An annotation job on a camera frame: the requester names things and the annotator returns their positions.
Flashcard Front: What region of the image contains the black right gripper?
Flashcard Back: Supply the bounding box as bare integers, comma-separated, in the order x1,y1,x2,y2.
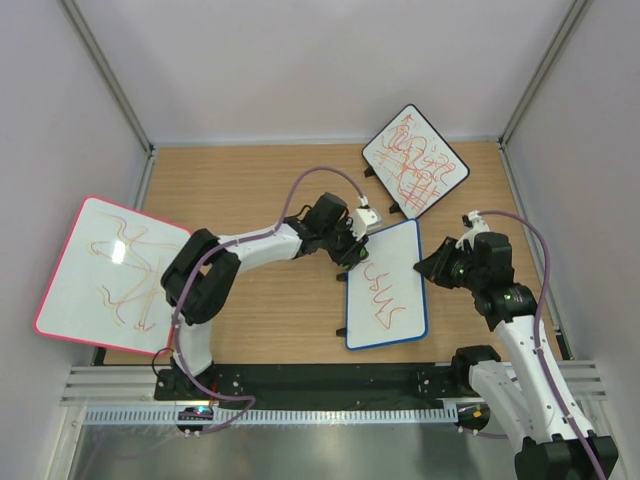
414,237,485,292

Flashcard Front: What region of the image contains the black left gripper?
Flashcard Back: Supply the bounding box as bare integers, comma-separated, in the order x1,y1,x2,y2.
321,218,369,268

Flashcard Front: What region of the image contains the blue framed whiteboard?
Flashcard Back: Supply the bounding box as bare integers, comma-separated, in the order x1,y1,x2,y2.
345,219,429,351

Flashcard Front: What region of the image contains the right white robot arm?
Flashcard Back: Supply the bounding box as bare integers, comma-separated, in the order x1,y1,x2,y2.
414,232,619,479

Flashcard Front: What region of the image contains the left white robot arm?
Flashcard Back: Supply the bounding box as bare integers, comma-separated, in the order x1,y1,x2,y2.
160,192,381,400

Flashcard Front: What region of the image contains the black framed whiteboard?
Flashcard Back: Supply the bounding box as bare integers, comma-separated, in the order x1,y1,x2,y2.
361,104,470,219

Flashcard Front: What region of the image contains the pink framed whiteboard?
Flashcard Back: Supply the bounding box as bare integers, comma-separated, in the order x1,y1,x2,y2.
34,197,190,355

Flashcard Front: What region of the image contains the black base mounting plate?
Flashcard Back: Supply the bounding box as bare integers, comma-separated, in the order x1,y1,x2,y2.
154,363,477,405

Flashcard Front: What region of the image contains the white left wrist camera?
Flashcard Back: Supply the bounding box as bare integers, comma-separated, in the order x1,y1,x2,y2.
348,197,383,240

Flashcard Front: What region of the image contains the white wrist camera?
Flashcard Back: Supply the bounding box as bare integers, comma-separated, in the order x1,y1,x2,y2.
455,210,490,251
348,197,383,240

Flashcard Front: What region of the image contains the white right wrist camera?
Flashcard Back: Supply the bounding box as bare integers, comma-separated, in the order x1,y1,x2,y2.
455,210,490,251

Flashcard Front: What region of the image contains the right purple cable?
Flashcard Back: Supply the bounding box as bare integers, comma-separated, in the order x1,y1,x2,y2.
457,209,609,480

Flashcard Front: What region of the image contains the purple cable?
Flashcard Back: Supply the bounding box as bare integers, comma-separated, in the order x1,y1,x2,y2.
457,209,609,480
149,167,369,434

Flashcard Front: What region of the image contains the grey slotted cable duct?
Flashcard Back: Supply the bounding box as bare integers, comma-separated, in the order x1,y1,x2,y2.
83,405,458,427

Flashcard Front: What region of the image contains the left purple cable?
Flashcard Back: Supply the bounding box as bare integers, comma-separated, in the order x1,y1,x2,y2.
149,167,369,434

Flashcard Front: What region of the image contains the aluminium frame rail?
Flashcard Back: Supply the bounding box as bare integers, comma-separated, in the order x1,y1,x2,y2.
59,364,171,407

